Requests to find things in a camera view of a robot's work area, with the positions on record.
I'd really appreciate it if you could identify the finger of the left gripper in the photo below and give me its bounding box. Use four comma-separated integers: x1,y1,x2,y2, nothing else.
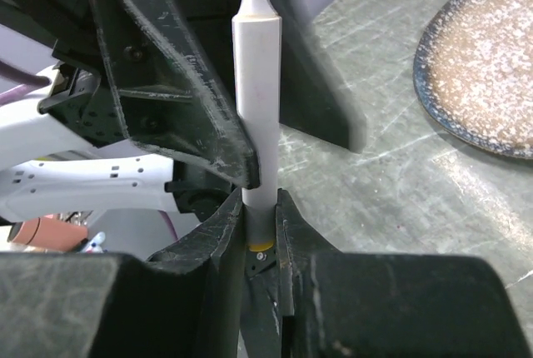
271,0,366,152

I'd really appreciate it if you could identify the speckled ceramic plate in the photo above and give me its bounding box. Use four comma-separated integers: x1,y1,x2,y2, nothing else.
413,0,532,160

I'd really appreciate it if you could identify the black base bar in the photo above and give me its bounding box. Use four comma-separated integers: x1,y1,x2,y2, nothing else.
241,251,281,358

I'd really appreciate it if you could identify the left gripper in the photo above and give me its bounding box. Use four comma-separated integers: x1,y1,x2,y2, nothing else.
1,0,260,189

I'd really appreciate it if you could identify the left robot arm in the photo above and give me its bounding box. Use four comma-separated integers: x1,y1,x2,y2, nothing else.
1,0,267,225

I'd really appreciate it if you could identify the white pen yellow tip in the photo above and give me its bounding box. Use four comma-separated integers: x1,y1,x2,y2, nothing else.
232,0,281,252

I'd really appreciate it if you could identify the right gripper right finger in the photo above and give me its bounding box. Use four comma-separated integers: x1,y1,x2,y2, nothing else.
276,190,529,357

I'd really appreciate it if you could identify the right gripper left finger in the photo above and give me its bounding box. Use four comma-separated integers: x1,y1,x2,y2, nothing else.
1,191,245,357

